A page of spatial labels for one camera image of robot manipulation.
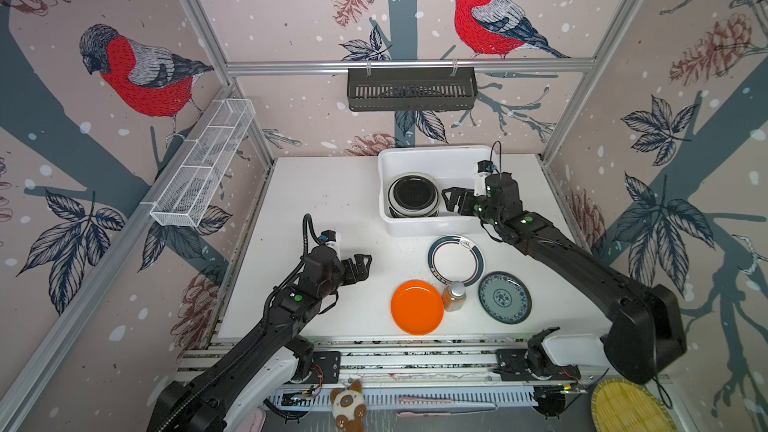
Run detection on aluminium rail base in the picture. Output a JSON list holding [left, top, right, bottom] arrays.
[[167, 333, 670, 412]]

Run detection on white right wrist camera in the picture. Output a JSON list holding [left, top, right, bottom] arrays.
[[474, 160, 497, 196]]

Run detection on pink tray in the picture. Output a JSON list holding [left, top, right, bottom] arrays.
[[237, 408, 266, 432]]

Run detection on green rimmed white plate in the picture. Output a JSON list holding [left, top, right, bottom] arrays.
[[427, 235, 485, 287]]

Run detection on yellow woven bamboo tray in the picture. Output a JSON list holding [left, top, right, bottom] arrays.
[[590, 378, 677, 432]]

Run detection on orange plate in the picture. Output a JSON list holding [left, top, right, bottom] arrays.
[[390, 280, 444, 336]]

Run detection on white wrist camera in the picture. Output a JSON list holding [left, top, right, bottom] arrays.
[[318, 230, 341, 257], [474, 160, 497, 196]]

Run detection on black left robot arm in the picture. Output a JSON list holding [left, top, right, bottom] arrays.
[[147, 245, 373, 431]]

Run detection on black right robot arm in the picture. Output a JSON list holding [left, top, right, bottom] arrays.
[[441, 172, 688, 384]]

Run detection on teal patterned plate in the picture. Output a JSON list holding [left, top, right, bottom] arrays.
[[478, 271, 532, 325]]

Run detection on pink tweezers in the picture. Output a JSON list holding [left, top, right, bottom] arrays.
[[396, 396, 499, 418]]

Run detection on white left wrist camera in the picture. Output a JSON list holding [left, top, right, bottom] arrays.
[[318, 230, 341, 257]]

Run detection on black hanging basket shelf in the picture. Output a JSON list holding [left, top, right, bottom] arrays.
[[347, 67, 478, 112]]

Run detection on small amber glass jar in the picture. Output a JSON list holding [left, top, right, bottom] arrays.
[[442, 281, 467, 312]]

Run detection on white wire mesh shelf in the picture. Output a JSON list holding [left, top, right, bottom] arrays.
[[150, 98, 255, 228]]

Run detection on brown white plush toy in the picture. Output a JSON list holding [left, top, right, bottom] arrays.
[[329, 380, 367, 432]]

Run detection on white plastic bin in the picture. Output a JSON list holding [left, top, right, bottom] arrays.
[[378, 145, 500, 237]]

